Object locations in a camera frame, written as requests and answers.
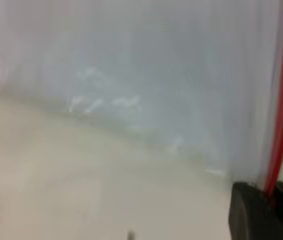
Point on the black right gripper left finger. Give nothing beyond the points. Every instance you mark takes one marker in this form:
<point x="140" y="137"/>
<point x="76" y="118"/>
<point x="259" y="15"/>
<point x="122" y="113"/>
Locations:
<point x="249" y="215"/>

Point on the clear plastic red zipper bag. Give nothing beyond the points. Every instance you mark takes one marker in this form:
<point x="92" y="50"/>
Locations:
<point x="156" y="62"/>

